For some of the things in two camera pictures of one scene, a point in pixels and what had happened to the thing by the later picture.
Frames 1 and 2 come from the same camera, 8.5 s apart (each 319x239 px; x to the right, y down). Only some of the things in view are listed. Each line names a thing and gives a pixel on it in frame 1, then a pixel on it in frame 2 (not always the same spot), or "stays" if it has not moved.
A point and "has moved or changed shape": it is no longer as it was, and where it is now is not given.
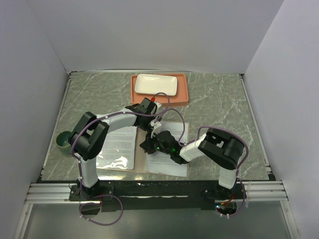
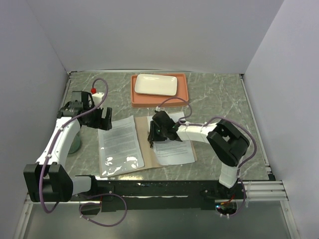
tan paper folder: [140, 159] has moved or changed shape
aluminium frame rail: [267, 190] stays
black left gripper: [147, 128] to [101, 123]
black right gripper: [148, 147] to [154, 137]
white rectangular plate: [153, 84] stays
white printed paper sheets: [160, 162] has moved or changed shape
